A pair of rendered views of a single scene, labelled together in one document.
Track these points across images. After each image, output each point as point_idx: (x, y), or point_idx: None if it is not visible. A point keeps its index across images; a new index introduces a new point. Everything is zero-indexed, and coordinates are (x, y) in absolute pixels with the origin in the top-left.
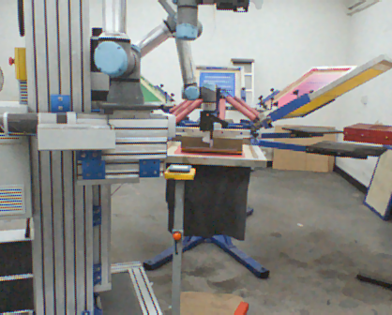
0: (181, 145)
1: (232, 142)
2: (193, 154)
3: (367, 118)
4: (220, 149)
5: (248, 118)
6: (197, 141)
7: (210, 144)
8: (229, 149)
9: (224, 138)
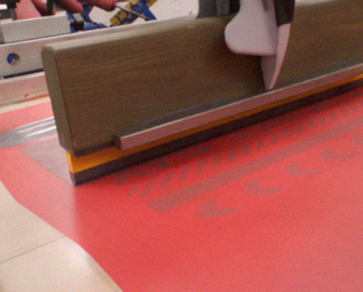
0: (76, 137)
1: (350, 20)
2: (209, 169)
3: (166, 16)
4: (317, 80)
5: (96, 4)
6: (182, 64)
7: (278, 65)
8: (347, 67)
9: (319, 5)
